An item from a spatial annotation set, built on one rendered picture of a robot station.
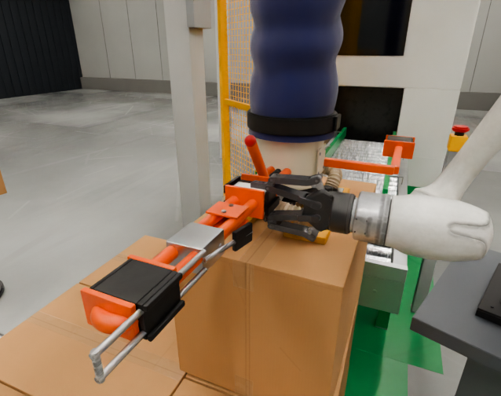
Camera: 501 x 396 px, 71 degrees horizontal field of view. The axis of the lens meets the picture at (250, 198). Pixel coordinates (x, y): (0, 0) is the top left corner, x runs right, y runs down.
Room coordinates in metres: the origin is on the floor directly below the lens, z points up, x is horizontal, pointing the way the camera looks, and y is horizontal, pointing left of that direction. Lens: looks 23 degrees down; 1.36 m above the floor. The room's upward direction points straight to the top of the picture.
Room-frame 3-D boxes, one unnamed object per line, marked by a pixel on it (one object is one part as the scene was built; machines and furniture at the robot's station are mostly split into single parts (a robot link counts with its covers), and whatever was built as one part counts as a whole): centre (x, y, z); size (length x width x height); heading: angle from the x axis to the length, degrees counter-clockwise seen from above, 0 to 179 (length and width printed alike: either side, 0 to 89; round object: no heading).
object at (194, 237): (0.46, 0.08, 1.08); 0.07 x 0.07 x 0.04; 66
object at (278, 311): (0.88, -0.11, 0.75); 0.60 x 0.40 x 0.40; 156
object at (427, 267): (1.56, -0.95, 0.50); 0.07 x 0.07 x 1.00; 67
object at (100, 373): (0.37, 0.07, 1.09); 0.31 x 0.03 x 0.05; 156
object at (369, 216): (0.56, -0.21, 1.08); 0.09 x 0.06 x 0.09; 157
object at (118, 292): (0.34, 0.14, 1.09); 0.08 x 0.07 x 0.05; 156
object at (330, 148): (2.73, -0.60, 0.60); 1.60 x 0.11 x 0.09; 157
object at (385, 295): (1.22, -0.26, 0.47); 0.70 x 0.03 x 0.15; 67
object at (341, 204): (0.59, -0.14, 1.08); 0.09 x 0.07 x 0.08; 67
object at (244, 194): (0.66, 0.00, 1.08); 0.10 x 0.08 x 0.06; 66
